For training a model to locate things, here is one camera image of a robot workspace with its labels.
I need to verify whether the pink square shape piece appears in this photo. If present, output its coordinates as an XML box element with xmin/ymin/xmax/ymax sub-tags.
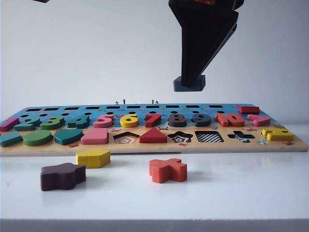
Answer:
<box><xmin>81</xmin><ymin>127</ymin><xmax>109</xmax><ymax>145</ymax></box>

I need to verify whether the pink number one piece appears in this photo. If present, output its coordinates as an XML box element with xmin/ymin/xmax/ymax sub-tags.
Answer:
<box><xmin>0</xmin><ymin>117</ymin><xmax>21</xmax><ymax>132</ymax></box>

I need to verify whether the red triangle shape piece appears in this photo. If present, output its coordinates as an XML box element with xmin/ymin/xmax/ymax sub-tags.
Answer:
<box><xmin>139</xmin><ymin>127</ymin><xmax>168</xmax><ymax>144</ymax></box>

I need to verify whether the green circle shape piece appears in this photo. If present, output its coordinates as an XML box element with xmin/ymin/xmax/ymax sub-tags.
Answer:
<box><xmin>22</xmin><ymin>130</ymin><xmax>54</xmax><ymax>147</ymax></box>

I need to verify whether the green number three piece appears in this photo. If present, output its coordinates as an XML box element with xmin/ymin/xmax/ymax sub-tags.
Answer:
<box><xmin>40</xmin><ymin>116</ymin><xmax>66</xmax><ymax>131</ymax></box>

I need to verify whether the dark slate square cube piece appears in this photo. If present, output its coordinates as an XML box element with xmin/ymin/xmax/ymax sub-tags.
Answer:
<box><xmin>173</xmin><ymin>74</ymin><xmax>207</xmax><ymax>93</ymax></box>

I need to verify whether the dark teal heart piece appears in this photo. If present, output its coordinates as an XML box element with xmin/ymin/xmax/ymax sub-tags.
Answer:
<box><xmin>54</xmin><ymin>128</ymin><xmax>84</xmax><ymax>146</ymax></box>

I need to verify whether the dark slate number nine piece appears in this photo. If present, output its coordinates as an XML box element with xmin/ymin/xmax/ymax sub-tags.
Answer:
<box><xmin>191</xmin><ymin>113</ymin><xmax>211</xmax><ymax>128</ymax></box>

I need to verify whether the dark teal number four piece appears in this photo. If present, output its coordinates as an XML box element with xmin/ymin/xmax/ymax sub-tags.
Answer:
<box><xmin>67</xmin><ymin>115</ymin><xmax>91</xmax><ymax>130</ymax></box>

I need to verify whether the blue wooden number puzzle board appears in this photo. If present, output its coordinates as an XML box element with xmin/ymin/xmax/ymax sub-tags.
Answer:
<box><xmin>0</xmin><ymin>103</ymin><xmax>309</xmax><ymax>157</ymax></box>

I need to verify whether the yellow math sign piece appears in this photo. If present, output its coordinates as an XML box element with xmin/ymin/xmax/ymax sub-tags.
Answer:
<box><xmin>261</xmin><ymin>127</ymin><xmax>295</xmax><ymax>142</ymax></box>

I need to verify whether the brown number eight piece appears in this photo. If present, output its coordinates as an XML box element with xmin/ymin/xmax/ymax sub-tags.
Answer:
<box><xmin>168</xmin><ymin>113</ymin><xmax>187</xmax><ymax>128</ymax></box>

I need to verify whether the red number seven piece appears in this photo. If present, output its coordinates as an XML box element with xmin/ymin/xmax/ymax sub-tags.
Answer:
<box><xmin>144</xmin><ymin>113</ymin><xmax>163</xmax><ymax>128</ymax></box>

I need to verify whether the yellow pentagon shape piece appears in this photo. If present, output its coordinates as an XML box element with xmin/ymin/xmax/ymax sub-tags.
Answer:
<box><xmin>75</xmin><ymin>149</ymin><xmax>112</xmax><ymax>169</ymax></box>

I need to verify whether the brown star shape piece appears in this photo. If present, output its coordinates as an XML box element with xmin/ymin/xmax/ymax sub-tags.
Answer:
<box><xmin>40</xmin><ymin>162</ymin><xmax>87</xmax><ymax>192</ymax></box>

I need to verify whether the red minus sign block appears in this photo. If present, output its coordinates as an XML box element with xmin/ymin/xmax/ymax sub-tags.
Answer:
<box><xmin>239</xmin><ymin>106</ymin><xmax>261</xmax><ymax>115</ymax></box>

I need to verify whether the yellow number six piece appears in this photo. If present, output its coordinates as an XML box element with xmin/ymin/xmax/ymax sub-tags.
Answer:
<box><xmin>119</xmin><ymin>113</ymin><xmax>140</xmax><ymax>129</ymax></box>

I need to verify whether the orange plus shape piece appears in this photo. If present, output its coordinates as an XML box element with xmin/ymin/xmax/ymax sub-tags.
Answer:
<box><xmin>148</xmin><ymin>158</ymin><xmax>188</xmax><ymax>185</ymax></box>

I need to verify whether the teal trapezoid shape piece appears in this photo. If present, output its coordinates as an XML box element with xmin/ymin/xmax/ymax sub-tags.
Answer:
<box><xmin>0</xmin><ymin>131</ymin><xmax>23</xmax><ymax>148</ymax></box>

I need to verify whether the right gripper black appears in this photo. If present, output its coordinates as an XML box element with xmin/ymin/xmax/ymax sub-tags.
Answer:
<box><xmin>168</xmin><ymin>0</ymin><xmax>243</xmax><ymax>87</ymax></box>

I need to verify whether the orange number ten piece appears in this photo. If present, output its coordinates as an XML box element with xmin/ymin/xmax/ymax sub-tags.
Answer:
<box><xmin>214</xmin><ymin>113</ymin><xmax>245</xmax><ymax>128</ymax></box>

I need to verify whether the teal number two piece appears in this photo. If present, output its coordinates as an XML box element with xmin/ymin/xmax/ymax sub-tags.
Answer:
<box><xmin>14</xmin><ymin>117</ymin><xmax>42</xmax><ymax>132</ymax></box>

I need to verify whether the pink number five piece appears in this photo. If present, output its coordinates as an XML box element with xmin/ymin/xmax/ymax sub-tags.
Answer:
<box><xmin>93</xmin><ymin>113</ymin><xmax>115</xmax><ymax>129</ymax></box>

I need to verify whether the pink angle sign piece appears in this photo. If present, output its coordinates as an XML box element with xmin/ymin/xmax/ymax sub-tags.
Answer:
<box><xmin>247</xmin><ymin>114</ymin><xmax>271</xmax><ymax>127</ymax></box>

